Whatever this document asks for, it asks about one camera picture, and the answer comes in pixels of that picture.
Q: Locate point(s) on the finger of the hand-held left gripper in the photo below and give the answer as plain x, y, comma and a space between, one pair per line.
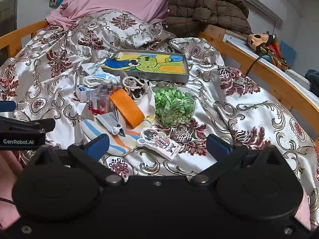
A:
6, 106
25, 125

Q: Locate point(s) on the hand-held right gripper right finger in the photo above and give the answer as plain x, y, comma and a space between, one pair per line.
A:
216, 145

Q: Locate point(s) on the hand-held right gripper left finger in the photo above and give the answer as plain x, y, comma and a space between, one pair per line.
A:
97, 145

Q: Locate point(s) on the white striped cloth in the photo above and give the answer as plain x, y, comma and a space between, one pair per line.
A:
112, 144

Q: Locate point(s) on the grey woven cloth pouch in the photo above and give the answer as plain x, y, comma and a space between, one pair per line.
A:
109, 122

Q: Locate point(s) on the orange ribbed cuff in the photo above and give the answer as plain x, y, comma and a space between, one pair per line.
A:
127, 107

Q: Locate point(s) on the cartoon character pendant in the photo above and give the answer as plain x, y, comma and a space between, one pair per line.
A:
157, 140

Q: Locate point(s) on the light blue tissue packet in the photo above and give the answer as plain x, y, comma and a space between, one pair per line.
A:
96, 69

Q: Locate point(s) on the metal tray with cartoon picture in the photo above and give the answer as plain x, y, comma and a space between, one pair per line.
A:
149, 62

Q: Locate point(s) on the person's left hand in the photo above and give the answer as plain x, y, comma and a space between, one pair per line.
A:
8, 163

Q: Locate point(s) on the patterned satin blanket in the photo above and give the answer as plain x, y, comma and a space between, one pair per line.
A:
249, 119

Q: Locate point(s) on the clear tube case red base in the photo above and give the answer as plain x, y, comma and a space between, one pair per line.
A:
102, 99

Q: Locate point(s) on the white and blue box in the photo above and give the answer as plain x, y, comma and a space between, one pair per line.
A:
84, 93

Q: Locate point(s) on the jar of green beads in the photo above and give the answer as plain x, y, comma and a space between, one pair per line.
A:
174, 107

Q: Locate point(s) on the white ledge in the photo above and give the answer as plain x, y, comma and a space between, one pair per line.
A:
241, 45

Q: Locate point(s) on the pink fleece cloth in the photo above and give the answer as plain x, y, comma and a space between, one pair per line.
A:
302, 216

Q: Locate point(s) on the tan plush toy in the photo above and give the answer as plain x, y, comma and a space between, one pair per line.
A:
256, 41

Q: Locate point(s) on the dark blue cloth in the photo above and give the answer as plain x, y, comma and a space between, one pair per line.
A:
312, 79

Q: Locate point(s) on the blue board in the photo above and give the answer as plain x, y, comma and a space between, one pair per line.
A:
286, 51

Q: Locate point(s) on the brown quilted jacket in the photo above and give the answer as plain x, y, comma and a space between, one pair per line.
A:
204, 2

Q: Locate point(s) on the white air conditioner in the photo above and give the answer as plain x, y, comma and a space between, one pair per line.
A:
266, 0

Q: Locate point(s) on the wooden bed frame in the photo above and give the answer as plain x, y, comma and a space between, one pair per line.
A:
269, 74

